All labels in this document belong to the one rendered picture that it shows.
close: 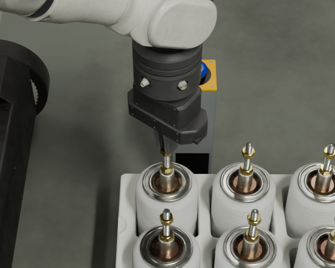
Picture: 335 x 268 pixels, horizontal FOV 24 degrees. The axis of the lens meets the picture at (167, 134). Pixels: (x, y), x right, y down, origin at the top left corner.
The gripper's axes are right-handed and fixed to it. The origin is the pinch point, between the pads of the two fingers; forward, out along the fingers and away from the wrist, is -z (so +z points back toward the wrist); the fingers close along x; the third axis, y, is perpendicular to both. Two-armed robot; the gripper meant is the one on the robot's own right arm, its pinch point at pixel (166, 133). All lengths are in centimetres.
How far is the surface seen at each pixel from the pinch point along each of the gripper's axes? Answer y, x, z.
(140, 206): 4.4, 1.6, -13.9
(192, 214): -0.2, -4.8, -15.6
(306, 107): -50, 2, -36
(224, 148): -29.7, 8.5, -36.3
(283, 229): -8.4, -16.6, -18.3
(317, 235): -5.6, -23.0, -11.0
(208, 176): -9.7, -1.1, -18.4
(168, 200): 2.6, -2.5, -10.9
